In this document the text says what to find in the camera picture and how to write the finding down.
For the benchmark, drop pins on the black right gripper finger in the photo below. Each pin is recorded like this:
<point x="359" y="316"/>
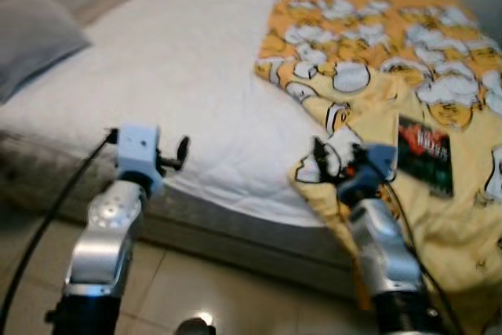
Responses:
<point x="352" y="156"/>
<point x="320" y="158"/>

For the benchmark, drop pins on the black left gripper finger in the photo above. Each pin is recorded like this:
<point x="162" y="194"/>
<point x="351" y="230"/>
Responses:
<point x="183" y="149"/>

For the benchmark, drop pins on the dark red cover book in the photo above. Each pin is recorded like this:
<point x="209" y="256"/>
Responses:
<point x="427" y="154"/>

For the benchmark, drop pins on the yellow cartoon print blanket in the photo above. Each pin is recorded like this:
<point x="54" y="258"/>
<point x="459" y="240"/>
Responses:
<point x="408" y="60"/>

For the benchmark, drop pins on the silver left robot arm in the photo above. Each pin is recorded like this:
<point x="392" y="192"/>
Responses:
<point x="102" y="241"/>

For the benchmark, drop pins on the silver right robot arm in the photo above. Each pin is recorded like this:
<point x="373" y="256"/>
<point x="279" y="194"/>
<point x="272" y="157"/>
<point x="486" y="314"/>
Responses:
<point x="384" y="249"/>

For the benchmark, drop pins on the white quilted mattress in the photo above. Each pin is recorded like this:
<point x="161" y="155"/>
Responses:
<point x="172" y="76"/>

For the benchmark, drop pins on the black robot foot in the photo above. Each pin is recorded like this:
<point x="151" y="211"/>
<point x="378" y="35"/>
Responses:
<point x="187" y="327"/>

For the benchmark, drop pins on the grey pillow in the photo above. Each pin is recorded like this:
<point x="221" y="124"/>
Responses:
<point x="35" y="37"/>

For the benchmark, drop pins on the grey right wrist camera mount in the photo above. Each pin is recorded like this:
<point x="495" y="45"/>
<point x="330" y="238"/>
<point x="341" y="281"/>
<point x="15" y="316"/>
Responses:
<point x="378" y="166"/>

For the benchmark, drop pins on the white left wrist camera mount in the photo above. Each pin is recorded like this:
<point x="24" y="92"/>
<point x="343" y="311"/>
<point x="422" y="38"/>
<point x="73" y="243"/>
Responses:
<point x="137" y="151"/>

